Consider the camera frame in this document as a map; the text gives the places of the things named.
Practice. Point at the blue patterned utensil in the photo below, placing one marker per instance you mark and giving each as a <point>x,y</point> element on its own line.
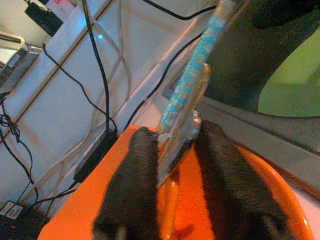
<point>197,57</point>

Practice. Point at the steel kitchen sink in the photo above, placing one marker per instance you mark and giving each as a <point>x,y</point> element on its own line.
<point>237,62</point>

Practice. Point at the orange plastic bowl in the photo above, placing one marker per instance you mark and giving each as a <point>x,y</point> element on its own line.
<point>75,220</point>

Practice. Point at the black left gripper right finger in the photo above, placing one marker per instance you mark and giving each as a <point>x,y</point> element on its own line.
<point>230,190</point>

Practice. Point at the black charger box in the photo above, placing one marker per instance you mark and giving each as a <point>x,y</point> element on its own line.
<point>25,225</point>

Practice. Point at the black wall charger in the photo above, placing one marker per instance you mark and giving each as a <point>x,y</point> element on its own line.
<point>45,18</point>

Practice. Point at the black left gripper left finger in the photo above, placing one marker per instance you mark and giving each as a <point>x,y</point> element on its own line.
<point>132,187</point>

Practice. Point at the grey electronic box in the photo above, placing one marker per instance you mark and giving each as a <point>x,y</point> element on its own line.
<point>15,65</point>

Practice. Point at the green plate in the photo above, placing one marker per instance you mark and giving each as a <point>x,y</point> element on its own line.
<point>292,87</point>

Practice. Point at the black power adapter brick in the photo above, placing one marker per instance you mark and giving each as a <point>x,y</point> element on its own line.
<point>97,155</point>

